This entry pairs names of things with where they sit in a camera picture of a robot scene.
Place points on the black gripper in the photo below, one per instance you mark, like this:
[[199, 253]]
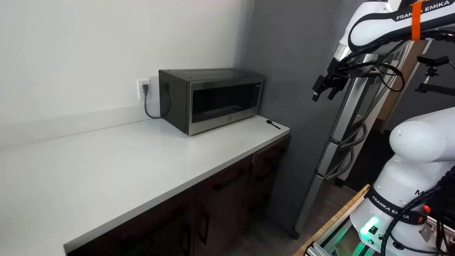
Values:
[[333, 81]]

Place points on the stainless steel microwave oven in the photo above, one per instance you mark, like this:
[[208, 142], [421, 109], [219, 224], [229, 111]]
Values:
[[199, 99]]

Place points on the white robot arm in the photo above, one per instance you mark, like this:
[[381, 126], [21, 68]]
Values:
[[391, 216]]

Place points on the stainless steel refrigerator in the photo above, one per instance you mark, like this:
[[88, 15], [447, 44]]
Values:
[[292, 42]]

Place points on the black pen on counter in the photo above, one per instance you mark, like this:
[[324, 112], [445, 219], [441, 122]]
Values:
[[270, 122]]

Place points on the wooden robot cart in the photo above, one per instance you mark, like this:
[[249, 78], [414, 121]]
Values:
[[339, 237]]

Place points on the dark wood base cabinets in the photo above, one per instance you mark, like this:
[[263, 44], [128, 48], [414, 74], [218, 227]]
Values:
[[201, 220]]

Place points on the black camera on stand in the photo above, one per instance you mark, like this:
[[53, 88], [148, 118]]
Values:
[[432, 64]]

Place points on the white wall outlet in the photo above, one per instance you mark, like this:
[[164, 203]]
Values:
[[142, 88]]

